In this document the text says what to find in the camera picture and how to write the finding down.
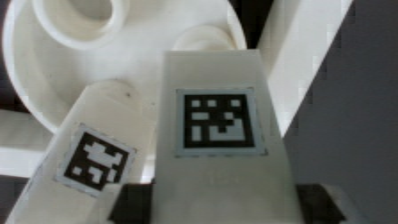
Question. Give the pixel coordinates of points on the white L-shaped fence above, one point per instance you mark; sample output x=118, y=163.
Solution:
x=291, y=31

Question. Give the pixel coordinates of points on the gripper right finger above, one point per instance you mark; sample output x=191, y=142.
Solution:
x=326, y=205

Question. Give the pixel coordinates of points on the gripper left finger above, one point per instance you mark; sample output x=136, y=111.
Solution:
x=133, y=206

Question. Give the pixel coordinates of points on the white round stool seat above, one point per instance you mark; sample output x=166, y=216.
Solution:
x=53, y=70

